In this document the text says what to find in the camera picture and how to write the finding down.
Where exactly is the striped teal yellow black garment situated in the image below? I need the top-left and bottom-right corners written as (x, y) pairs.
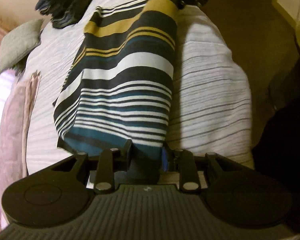
top-left (53, 0), bottom-right (180, 160)

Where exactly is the white striped bed cover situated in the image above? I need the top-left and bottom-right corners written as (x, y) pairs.
top-left (0, 0), bottom-right (254, 230)

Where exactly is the pink folded blanket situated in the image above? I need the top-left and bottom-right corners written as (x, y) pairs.
top-left (0, 71), bottom-right (42, 201)

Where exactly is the grey green cushion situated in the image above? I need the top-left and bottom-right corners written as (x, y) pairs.
top-left (0, 19), bottom-right (44, 75)

